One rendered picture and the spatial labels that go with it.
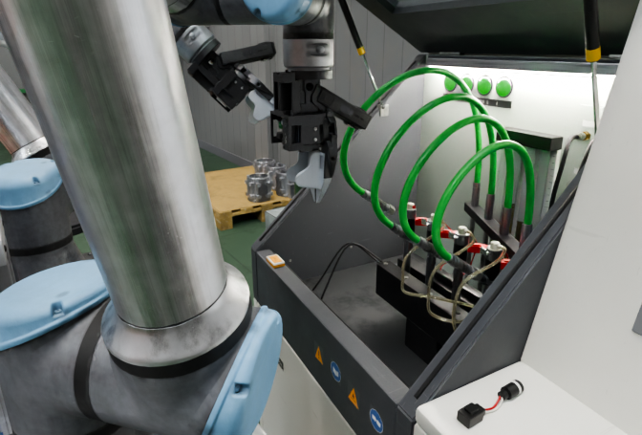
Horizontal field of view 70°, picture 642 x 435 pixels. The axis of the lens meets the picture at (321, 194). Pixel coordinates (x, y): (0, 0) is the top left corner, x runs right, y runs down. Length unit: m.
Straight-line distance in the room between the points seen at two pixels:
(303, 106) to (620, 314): 0.53
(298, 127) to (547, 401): 0.54
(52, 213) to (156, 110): 0.68
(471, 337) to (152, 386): 0.51
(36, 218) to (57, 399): 0.51
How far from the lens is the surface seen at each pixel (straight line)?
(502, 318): 0.78
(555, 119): 1.11
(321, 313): 0.97
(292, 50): 0.68
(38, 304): 0.45
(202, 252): 0.33
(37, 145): 1.05
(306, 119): 0.68
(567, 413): 0.79
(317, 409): 1.09
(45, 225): 0.93
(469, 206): 1.17
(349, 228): 1.35
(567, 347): 0.81
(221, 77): 0.95
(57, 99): 0.27
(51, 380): 0.46
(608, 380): 0.79
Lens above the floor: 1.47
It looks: 18 degrees down
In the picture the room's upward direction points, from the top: straight up
